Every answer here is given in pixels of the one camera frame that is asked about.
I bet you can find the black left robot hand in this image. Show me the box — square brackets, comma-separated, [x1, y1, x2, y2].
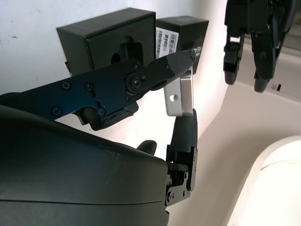
[223, 0, 298, 93]

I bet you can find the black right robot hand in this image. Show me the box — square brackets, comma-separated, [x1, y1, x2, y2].
[0, 48, 199, 226]

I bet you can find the black RealSense box lid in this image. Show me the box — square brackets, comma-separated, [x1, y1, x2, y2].
[155, 15, 210, 73]

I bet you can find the small silver RealSense camera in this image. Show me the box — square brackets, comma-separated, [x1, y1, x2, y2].
[164, 68, 195, 117]

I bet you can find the black box base foam insert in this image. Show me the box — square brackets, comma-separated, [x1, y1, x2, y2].
[56, 7, 157, 76]

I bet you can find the white rounded body shell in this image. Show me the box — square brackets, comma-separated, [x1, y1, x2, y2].
[231, 135, 301, 226]

